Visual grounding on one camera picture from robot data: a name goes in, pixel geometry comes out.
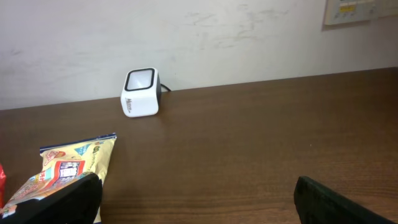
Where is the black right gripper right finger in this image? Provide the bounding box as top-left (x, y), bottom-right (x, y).
top-left (294, 176), bottom-right (393, 224)

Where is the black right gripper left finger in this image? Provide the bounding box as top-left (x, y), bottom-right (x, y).
top-left (1, 172), bottom-right (103, 224)

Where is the beige wet wipes pack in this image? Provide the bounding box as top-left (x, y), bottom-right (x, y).
top-left (1, 133), bottom-right (117, 220)

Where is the red candy bag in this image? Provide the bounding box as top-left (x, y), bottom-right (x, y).
top-left (0, 164), bottom-right (6, 209)

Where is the white barcode scanner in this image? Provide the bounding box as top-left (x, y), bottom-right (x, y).
top-left (120, 67), bottom-right (162, 118)

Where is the wall control panel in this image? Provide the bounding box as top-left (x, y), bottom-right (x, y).
top-left (322, 0), bottom-right (397, 30)

